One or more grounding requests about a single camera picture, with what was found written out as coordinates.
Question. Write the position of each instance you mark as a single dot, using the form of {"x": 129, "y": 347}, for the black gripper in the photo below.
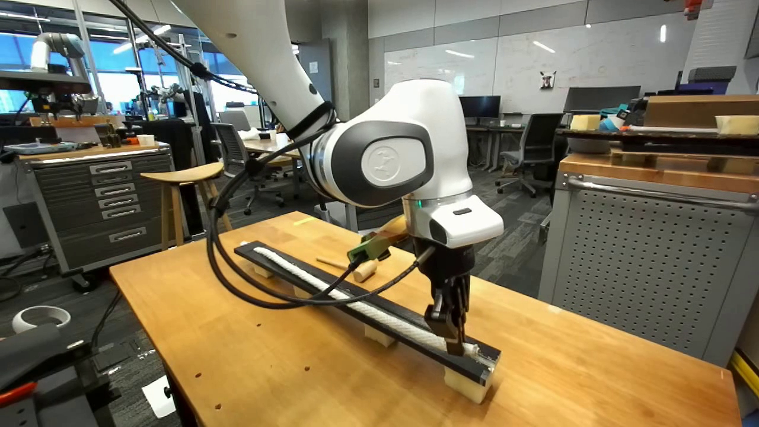
{"x": 450, "y": 274}

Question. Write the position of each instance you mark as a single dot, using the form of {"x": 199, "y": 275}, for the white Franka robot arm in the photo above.
{"x": 403, "y": 119}

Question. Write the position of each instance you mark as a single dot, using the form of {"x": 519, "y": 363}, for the teal small object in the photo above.
{"x": 612, "y": 119}

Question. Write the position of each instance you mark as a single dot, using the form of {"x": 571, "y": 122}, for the pale wooden support block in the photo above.
{"x": 466, "y": 388}
{"x": 307, "y": 298}
{"x": 377, "y": 337}

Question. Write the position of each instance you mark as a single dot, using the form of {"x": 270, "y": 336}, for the black office chair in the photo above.
{"x": 537, "y": 146}

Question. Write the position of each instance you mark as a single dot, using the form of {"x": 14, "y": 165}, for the grey perforated workbench cabinet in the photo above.
{"x": 648, "y": 269}

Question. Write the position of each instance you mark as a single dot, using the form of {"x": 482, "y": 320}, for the black computer monitor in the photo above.
{"x": 482, "y": 107}

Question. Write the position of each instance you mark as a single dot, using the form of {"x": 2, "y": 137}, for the pale foam block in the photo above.
{"x": 584, "y": 124}
{"x": 737, "y": 124}

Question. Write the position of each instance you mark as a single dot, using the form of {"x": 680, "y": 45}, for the wooden meeting table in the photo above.
{"x": 269, "y": 143}

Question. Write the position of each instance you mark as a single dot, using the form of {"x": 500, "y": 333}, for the large grey monitor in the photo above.
{"x": 601, "y": 99}

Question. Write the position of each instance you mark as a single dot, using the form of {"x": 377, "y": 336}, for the grey mesh office chair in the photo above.
{"x": 230, "y": 150}

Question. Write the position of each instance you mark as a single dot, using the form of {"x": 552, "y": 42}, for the grey door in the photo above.
{"x": 321, "y": 59}

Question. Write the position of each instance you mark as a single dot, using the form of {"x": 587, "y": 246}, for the white paper sheet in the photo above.
{"x": 159, "y": 394}

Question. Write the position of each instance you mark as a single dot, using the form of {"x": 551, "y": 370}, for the yellow bar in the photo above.
{"x": 744, "y": 374}

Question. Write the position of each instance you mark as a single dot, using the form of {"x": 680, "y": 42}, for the wooden stool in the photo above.
{"x": 185, "y": 173}

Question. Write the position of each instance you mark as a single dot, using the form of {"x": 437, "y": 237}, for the brown box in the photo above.
{"x": 699, "y": 110}

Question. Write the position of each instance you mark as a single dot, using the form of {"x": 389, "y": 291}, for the grey drawer cabinet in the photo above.
{"x": 103, "y": 215}

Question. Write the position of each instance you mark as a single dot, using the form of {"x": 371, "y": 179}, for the white tape roll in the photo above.
{"x": 20, "y": 320}

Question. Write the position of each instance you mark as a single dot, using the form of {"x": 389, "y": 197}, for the long black rail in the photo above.
{"x": 403, "y": 337}

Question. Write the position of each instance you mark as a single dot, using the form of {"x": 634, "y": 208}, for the wall whiteboard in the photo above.
{"x": 552, "y": 68}

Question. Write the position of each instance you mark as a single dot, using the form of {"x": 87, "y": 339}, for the red wall alarm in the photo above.
{"x": 693, "y": 8}

